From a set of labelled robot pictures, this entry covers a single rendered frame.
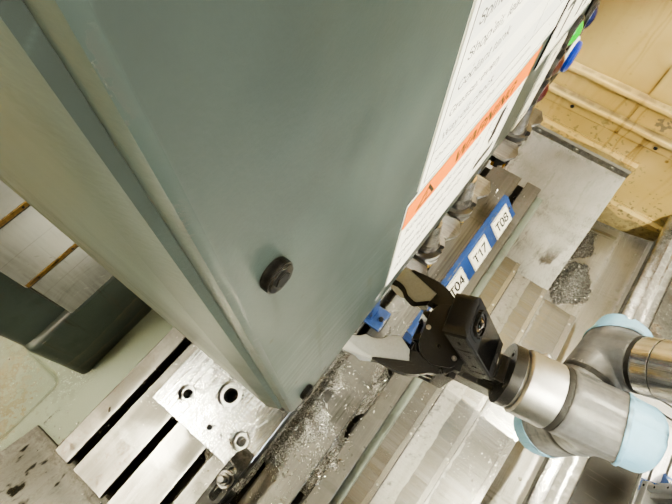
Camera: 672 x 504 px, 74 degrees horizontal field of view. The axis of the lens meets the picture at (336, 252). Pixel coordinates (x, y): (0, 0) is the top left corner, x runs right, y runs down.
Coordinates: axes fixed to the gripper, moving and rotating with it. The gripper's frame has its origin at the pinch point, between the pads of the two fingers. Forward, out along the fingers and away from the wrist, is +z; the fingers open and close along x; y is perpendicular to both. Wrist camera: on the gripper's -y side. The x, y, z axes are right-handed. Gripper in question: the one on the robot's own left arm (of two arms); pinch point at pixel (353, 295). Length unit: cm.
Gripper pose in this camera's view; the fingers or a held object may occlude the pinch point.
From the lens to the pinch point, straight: 51.9
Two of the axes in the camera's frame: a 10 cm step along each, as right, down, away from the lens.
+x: 4.4, -8.0, 4.1
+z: -9.0, -4.1, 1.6
